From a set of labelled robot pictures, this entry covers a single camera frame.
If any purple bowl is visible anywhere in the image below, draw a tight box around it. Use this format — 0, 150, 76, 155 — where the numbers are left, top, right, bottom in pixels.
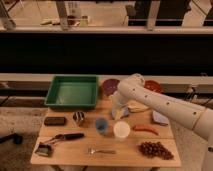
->
101, 79, 119, 96

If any blue sponge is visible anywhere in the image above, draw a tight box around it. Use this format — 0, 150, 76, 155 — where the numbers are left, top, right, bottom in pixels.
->
112, 107, 129, 120

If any green plastic tray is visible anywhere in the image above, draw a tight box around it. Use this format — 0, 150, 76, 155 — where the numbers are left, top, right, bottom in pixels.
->
44, 75, 99, 109

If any grey blue cloth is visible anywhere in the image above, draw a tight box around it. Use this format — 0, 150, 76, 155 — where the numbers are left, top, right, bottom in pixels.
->
153, 111, 169, 125

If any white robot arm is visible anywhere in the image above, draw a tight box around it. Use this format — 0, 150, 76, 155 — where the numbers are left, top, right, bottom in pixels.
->
112, 73, 213, 171

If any metal fork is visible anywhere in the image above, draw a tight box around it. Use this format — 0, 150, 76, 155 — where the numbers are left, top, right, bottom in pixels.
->
88, 148, 116, 155

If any banana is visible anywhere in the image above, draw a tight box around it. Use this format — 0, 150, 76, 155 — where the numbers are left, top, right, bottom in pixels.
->
127, 101, 149, 113

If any dark brown block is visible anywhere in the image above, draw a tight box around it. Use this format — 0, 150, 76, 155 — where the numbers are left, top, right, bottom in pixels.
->
44, 117, 66, 126

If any orange carrot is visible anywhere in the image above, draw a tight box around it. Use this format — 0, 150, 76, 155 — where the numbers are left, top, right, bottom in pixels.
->
133, 125, 159, 135

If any white plastic cup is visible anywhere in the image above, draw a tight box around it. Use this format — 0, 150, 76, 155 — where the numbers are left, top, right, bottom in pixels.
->
113, 121, 131, 141

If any orange red bowl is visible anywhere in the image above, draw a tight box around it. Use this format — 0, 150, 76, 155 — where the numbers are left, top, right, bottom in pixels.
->
145, 80, 162, 93

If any blue plastic cup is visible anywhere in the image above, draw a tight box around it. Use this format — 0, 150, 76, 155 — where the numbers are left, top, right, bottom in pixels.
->
95, 118, 108, 135

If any black object on floor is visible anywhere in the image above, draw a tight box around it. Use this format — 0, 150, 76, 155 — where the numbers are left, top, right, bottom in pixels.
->
0, 133, 23, 145

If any bunch of dark grapes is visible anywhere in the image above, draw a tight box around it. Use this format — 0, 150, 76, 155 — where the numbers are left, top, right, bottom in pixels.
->
138, 142, 174, 160

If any wooden table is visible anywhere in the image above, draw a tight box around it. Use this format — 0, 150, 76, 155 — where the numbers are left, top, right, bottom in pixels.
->
31, 93, 181, 167

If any black handled utensil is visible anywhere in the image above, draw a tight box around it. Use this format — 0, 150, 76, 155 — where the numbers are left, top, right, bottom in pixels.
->
43, 133, 85, 144

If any small metal cup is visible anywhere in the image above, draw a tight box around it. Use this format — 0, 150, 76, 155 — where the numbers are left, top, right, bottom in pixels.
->
73, 111, 85, 126

